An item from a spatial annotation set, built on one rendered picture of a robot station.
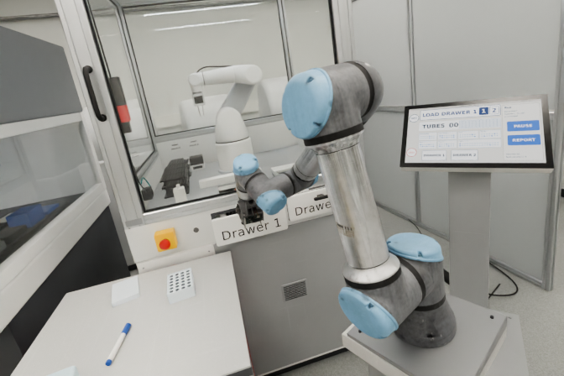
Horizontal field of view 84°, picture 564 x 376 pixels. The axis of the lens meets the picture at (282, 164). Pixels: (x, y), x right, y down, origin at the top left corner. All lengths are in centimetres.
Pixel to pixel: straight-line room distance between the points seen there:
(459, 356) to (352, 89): 61
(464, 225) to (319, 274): 69
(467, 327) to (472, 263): 84
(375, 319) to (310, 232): 82
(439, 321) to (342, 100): 54
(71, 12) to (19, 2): 339
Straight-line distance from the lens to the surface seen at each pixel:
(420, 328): 85
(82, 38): 129
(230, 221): 125
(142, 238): 137
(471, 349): 89
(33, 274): 151
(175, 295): 115
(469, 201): 160
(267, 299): 154
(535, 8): 217
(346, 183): 59
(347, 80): 58
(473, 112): 155
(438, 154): 146
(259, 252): 141
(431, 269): 77
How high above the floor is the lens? 140
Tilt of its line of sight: 15 degrees down
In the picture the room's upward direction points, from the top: 9 degrees counter-clockwise
